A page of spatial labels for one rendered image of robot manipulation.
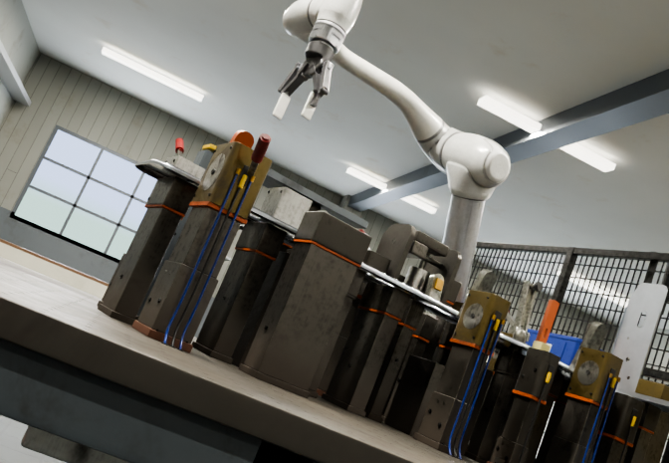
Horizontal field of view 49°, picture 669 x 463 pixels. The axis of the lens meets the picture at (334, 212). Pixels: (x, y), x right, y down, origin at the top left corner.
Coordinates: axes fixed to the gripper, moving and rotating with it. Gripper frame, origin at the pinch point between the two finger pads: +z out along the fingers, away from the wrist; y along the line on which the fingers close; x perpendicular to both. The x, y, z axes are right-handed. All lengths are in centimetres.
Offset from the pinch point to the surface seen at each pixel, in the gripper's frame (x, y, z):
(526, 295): 73, 37, 17
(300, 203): -2.2, 22.0, 25.4
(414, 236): 31.7, 27.6, 18.1
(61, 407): -63, 78, 74
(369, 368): 17, 44, 54
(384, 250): 32.5, 18.5, 23.1
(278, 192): -6.3, 17.9, 25.0
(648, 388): 91, 70, 30
